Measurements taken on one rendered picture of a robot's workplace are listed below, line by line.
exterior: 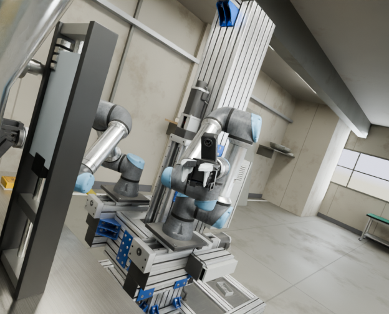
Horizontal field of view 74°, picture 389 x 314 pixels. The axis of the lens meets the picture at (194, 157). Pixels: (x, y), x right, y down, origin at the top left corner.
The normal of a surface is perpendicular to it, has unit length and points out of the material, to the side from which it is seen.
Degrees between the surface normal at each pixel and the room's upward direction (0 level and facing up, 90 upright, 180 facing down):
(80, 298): 0
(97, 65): 90
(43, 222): 90
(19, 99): 90
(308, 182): 90
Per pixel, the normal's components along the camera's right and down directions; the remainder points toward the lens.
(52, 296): 0.32, -0.94
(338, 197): -0.66, -0.15
